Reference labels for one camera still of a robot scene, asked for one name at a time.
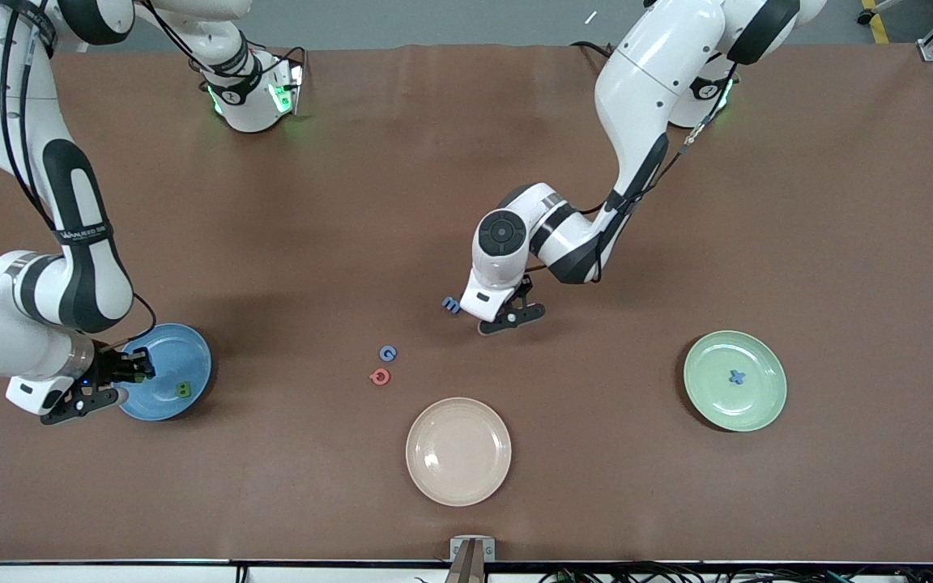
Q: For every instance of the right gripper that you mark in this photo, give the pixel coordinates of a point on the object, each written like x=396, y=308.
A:
x=112, y=365

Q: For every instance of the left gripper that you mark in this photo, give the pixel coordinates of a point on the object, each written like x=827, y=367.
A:
x=526, y=287

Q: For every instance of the blue foam letter m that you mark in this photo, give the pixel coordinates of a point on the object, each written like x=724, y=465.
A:
x=450, y=305

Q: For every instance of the green foam letter B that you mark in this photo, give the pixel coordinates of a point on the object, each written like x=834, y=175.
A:
x=183, y=391

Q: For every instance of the blue foam letter G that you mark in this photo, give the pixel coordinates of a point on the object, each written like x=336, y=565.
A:
x=382, y=353

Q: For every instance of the red foam letter Q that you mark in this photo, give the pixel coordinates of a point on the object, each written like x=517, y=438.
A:
x=372, y=376

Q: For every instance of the blue foam letter x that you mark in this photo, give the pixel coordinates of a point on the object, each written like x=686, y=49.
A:
x=737, y=376

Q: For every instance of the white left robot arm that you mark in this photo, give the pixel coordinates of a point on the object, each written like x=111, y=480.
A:
x=645, y=73

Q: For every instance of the blue plate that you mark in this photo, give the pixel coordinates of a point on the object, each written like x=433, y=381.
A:
x=179, y=356

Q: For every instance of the beige plate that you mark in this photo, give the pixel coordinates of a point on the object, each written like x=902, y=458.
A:
x=458, y=451

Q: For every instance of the green plate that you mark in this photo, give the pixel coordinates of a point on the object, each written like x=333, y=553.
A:
x=758, y=405

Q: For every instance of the brown table cover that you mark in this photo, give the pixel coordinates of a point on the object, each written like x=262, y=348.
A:
x=402, y=202

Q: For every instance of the white table edge profile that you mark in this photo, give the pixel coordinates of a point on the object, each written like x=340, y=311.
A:
x=70, y=573

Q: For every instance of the metal base connector box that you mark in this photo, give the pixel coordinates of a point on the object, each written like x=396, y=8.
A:
x=288, y=89

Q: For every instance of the yellow floor tape strip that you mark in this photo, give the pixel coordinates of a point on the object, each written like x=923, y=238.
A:
x=878, y=28

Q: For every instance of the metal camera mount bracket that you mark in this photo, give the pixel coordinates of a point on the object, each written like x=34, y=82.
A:
x=472, y=551

